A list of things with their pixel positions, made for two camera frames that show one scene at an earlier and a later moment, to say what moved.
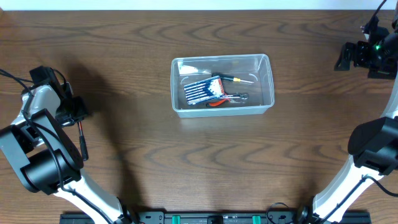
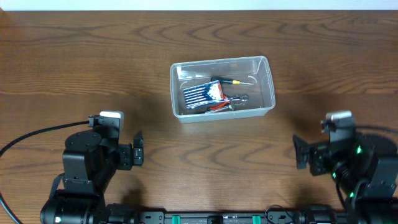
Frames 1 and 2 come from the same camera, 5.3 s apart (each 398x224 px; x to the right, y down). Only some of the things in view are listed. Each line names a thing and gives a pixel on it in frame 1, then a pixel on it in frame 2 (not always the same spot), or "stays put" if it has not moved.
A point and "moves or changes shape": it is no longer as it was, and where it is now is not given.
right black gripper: x=361 y=54 → x=315 y=157
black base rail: x=219 y=217 stays put
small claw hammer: x=83 y=142 moves or changes shape
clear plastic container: x=222 y=85 stays put
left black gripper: x=73 y=110 → x=127 y=155
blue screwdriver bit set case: x=204 y=90 moves or changes shape
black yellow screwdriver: x=230 y=78 moves or changes shape
